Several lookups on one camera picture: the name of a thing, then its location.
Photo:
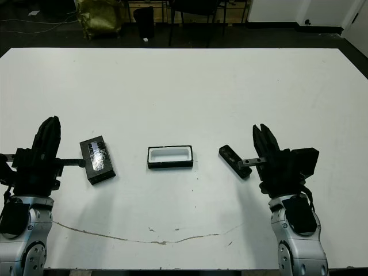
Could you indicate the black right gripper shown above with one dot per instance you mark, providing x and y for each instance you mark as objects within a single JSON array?
[{"x": 281, "y": 175}]

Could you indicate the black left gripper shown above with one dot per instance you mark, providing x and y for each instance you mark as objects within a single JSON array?
[{"x": 34, "y": 178}]

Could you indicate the slim black camera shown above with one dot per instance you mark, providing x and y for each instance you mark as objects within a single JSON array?
[{"x": 230, "y": 156}]

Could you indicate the black printed box lid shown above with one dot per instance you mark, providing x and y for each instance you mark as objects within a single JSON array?
[{"x": 97, "y": 161}]

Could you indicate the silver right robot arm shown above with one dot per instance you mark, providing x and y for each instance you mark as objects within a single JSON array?
[{"x": 299, "y": 247}]

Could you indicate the black box base white insert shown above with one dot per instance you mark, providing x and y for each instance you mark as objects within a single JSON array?
[{"x": 169, "y": 165}]

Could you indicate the white paper sheet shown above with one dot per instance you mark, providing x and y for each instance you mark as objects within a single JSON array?
[{"x": 34, "y": 13}]

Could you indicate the yellow green bag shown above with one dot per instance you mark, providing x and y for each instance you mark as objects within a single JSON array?
[{"x": 97, "y": 17}]

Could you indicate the white door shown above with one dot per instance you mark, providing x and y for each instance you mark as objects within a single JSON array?
[{"x": 358, "y": 28}]

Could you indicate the black chair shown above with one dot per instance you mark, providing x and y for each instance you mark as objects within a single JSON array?
[{"x": 198, "y": 5}]

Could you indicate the wooden desk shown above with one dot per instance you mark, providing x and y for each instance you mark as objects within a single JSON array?
[{"x": 161, "y": 15}]

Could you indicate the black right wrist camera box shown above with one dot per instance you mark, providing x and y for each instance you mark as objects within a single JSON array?
[{"x": 306, "y": 162}]

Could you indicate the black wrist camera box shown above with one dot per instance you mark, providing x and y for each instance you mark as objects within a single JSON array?
[
  {"x": 5, "y": 172},
  {"x": 306, "y": 162}
]

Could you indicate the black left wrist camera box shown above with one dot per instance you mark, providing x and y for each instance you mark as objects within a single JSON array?
[{"x": 5, "y": 172}]

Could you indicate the round black wall knob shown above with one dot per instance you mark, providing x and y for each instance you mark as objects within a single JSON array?
[{"x": 308, "y": 21}]

